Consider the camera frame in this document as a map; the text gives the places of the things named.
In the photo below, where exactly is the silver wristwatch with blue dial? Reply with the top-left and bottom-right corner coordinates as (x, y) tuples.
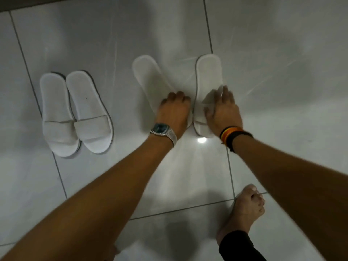
(150, 122), (178, 147)

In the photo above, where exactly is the person's right hand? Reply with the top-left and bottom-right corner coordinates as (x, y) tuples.
(204, 85), (244, 138)

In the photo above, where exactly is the white disposable slipper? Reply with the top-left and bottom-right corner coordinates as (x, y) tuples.
(39, 72), (81, 158)
(65, 70), (114, 155)
(192, 54), (224, 138)
(132, 54), (193, 129)

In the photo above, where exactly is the person's left hand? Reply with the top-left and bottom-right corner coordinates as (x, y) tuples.
(156, 91), (192, 140)

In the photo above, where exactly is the person's right forearm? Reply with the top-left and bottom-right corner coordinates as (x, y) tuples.
(232, 135), (348, 261)

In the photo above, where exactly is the person's left forearm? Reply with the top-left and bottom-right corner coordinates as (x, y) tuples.
(0, 134), (174, 261)

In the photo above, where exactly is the person's bare right foot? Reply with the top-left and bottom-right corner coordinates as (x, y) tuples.
(216, 184), (266, 246)

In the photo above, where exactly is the orange yellow striped wristband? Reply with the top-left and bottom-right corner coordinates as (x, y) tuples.
(219, 126), (244, 145)

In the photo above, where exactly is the black wristband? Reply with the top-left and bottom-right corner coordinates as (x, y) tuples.
(225, 130), (254, 153)

